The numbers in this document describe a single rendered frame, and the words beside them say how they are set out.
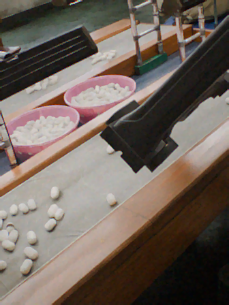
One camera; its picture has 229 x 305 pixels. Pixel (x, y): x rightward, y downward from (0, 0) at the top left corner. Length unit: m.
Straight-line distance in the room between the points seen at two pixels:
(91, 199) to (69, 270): 0.26
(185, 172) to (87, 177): 0.27
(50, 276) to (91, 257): 0.09
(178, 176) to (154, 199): 0.10
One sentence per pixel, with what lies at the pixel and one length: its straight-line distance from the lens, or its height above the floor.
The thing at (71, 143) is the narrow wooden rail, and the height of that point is 0.76.
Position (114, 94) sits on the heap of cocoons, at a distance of 1.57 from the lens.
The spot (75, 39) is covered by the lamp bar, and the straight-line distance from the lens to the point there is 1.07.
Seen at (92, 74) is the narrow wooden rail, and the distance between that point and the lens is 1.74.
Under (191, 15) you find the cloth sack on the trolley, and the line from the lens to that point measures 4.13.
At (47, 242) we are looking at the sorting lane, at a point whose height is 0.74.
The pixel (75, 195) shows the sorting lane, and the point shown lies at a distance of 1.09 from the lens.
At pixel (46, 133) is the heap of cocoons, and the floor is 0.74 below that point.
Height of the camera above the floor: 1.38
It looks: 31 degrees down
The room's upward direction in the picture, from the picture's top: 11 degrees counter-clockwise
